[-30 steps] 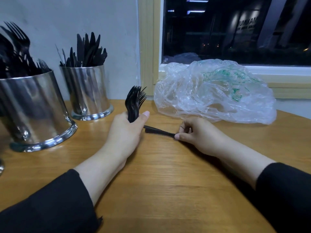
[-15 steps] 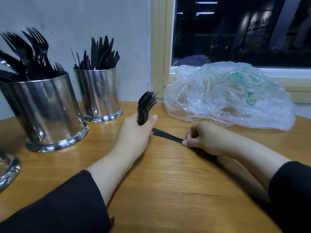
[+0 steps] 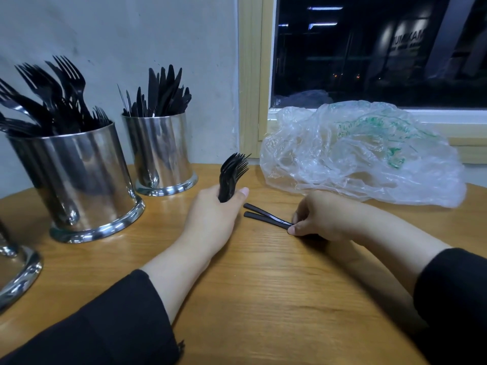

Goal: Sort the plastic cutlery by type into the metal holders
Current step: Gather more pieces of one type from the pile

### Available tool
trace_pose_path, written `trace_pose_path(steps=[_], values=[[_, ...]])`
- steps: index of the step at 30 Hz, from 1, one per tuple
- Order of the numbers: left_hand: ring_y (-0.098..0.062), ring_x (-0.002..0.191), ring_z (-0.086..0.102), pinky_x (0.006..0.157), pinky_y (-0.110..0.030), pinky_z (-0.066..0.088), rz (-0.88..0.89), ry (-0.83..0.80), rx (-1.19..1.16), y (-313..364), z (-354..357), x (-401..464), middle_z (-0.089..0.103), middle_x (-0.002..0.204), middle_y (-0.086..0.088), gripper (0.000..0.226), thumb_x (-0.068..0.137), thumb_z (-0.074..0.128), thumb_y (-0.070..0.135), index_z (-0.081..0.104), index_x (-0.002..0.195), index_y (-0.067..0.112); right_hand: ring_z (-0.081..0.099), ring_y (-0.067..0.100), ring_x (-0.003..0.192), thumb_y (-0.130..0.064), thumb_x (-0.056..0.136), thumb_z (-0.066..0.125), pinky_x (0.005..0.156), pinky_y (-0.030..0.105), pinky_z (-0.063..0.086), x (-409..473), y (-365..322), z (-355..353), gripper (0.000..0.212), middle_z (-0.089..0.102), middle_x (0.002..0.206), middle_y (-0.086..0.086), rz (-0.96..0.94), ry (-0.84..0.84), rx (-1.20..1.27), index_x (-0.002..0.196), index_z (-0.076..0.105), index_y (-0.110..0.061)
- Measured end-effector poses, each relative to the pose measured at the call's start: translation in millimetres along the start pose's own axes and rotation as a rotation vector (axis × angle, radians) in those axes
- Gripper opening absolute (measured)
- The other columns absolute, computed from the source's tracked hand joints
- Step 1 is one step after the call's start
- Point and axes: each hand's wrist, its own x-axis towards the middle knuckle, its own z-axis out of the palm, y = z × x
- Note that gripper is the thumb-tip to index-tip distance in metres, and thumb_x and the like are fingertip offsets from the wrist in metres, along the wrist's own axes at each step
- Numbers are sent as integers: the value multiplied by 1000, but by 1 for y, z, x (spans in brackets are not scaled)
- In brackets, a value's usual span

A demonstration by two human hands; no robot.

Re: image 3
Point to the dark parked car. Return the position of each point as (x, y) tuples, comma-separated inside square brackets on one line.
[(304, 99)]

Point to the person's left forearm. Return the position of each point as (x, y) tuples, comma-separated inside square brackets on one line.
[(99, 323)]

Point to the person's right hand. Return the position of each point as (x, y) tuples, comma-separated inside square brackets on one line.
[(331, 216)]

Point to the person's right forearm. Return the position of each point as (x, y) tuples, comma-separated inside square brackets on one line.
[(441, 277)]

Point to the person's left hand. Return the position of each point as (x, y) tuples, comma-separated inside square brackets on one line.
[(213, 220)]

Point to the clear plastic bag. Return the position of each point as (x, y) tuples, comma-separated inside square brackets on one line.
[(365, 148)]

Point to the bunch of black forks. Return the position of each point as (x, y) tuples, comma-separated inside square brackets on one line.
[(53, 102)]

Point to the bunch of black knives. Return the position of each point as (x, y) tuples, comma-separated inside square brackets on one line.
[(160, 95)]

